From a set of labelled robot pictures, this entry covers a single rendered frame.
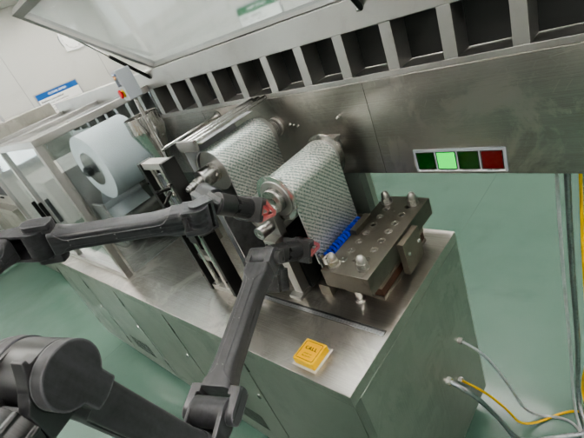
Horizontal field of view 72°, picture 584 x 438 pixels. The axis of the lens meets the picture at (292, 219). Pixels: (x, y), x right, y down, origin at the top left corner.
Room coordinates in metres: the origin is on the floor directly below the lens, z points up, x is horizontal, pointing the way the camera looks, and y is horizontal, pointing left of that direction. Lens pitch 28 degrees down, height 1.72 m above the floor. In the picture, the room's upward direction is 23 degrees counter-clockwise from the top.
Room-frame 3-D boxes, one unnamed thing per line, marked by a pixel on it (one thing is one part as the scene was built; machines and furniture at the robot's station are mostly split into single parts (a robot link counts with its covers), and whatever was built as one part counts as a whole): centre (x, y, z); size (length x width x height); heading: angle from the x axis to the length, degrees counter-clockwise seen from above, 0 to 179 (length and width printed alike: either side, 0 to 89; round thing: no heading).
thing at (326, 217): (1.10, -0.11, 1.10); 0.23 x 0.01 x 0.18; 129
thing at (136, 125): (1.69, 0.39, 1.50); 0.14 x 0.14 x 0.06
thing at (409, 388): (1.83, 0.57, 0.43); 2.52 x 0.64 x 0.86; 39
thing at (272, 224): (1.07, 0.07, 1.05); 0.06 x 0.05 x 0.31; 129
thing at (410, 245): (0.97, -0.29, 0.96); 0.10 x 0.03 x 0.11; 129
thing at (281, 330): (1.82, 0.58, 0.88); 2.52 x 0.66 x 0.04; 39
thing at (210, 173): (1.25, 0.19, 1.33); 0.06 x 0.06 x 0.06; 39
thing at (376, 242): (1.03, -0.22, 1.00); 0.40 x 0.16 x 0.06; 129
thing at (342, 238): (1.08, -0.13, 1.03); 0.21 x 0.04 x 0.03; 129
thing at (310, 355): (0.80, 0.09, 0.91); 0.07 x 0.07 x 0.02; 39
